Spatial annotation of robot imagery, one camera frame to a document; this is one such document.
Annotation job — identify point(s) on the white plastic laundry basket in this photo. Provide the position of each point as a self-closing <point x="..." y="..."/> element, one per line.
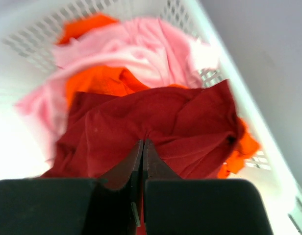
<point x="28" y="28"/>

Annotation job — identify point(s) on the orange t shirt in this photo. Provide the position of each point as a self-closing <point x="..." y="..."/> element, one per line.
<point x="135" y="56"/>

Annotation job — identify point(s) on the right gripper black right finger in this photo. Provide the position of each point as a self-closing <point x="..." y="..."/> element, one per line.
<point x="173" y="206"/>

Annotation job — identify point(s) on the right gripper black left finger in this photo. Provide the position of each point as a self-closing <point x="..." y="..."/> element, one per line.
<point x="108" y="205"/>

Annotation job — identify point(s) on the dark red t shirt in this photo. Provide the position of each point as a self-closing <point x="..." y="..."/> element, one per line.
<point x="194" y="131"/>

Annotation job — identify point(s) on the pink t shirt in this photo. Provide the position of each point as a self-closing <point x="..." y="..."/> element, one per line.
<point x="47" y="104"/>

